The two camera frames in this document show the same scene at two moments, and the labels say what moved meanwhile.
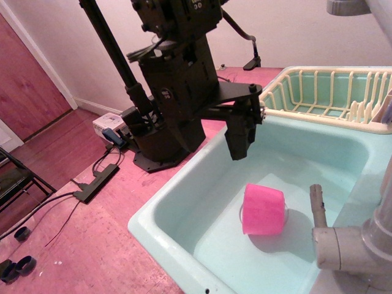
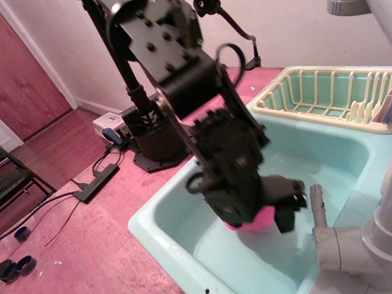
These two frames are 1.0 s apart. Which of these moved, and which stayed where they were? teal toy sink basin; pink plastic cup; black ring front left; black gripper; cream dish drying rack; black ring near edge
Moved: pink plastic cup; black gripper
Stayed: black ring near edge; teal toy sink basin; cream dish drying rack; black ring front left
